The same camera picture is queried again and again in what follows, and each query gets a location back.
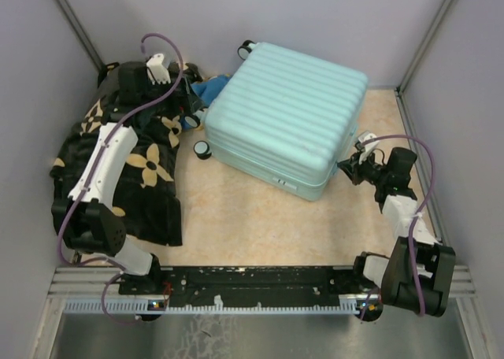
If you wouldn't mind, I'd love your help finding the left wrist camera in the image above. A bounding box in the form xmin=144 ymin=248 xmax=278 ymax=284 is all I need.
xmin=146 ymin=53 xmax=171 ymax=85

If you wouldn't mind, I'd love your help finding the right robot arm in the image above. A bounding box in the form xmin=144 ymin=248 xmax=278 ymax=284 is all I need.
xmin=338 ymin=145 xmax=456 ymax=317

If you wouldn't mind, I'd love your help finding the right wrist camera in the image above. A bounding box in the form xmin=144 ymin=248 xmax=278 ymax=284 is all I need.
xmin=354 ymin=131 xmax=379 ymax=165

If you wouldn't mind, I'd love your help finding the suitcase wheel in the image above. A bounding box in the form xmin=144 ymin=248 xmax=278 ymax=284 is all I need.
xmin=237 ymin=40 xmax=257 ymax=61
xmin=183 ymin=115 xmax=201 ymax=129
xmin=193 ymin=140 xmax=212 ymax=161

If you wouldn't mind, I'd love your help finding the blue and yellow shirt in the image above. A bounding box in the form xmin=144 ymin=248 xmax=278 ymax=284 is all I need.
xmin=181 ymin=73 xmax=232 ymax=130

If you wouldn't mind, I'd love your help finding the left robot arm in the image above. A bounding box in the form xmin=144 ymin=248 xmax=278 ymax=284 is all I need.
xmin=50 ymin=61 xmax=200 ymax=294

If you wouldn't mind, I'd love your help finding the light blue hard-shell suitcase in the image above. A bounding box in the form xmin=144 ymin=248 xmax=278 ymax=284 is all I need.
xmin=204 ymin=42 xmax=369 ymax=201

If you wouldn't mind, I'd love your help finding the aluminium frame rail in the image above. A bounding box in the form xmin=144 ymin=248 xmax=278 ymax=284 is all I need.
xmin=46 ymin=265 xmax=478 ymax=316

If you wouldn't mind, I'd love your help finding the suitcase wheel middle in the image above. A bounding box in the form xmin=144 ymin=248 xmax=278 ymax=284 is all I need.
xmin=183 ymin=115 xmax=201 ymax=129

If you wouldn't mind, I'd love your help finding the black floral fleece blanket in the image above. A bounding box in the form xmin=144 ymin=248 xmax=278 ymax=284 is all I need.
xmin=50 ymin=61 xmax=199 ymax=246

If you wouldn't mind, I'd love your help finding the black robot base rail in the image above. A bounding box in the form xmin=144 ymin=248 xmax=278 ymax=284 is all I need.
xmin=119 ymin=266 xmax=375 ymax=308

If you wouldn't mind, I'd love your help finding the suitcase wheel near front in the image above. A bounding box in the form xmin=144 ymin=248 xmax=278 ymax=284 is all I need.
xmin=193 ymin=140 xmax=212 ymax=161

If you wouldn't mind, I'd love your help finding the suitcase wheel at top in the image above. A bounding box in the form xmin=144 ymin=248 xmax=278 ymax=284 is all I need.
xmin=237 ymin=40 xmax=257 ymax=61

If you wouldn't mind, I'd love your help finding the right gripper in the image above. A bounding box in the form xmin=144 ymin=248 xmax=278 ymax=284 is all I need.
xmin=335 ymin=148 xmax=388 ymax=187

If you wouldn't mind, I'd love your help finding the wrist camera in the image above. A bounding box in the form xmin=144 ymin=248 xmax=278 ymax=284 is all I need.
xmin=354 ymin=131 xmax=379 ymax=165
xmin=146 ymin=53 xmax=171 ymax=85

